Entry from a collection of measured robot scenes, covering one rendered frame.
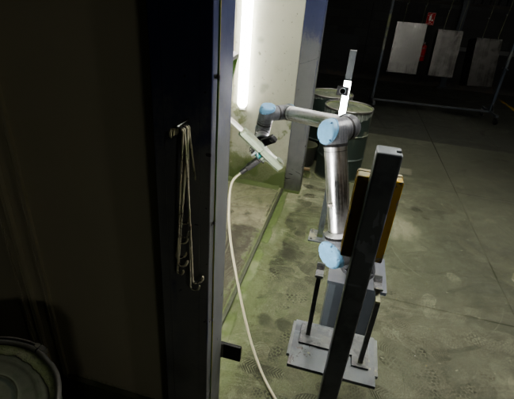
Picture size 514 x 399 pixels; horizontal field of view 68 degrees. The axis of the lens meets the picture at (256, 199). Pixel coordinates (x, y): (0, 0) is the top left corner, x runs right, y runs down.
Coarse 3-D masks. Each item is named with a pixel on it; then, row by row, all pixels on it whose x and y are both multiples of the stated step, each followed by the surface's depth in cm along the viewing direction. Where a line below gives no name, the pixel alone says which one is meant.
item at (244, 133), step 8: (232, 120) 194; (240, 128) 196; (240, 136) 198; (248, 136) 198; (256, 144) 200; (264, 152) 203; (256, 160) 208; (264, 160) 206; (272, 160) 206; (280, 160) 208; (248, 168) 211; (280, 168) 209
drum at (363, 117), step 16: (336, 112) 429; (352, 112) 422; (368, 112) 425; (368, 128) 444; (320, 144) 465; (352, 144) 440; (320, 160) 467; (352, 160) 450; (320, 176) 472; (352, 176) 462
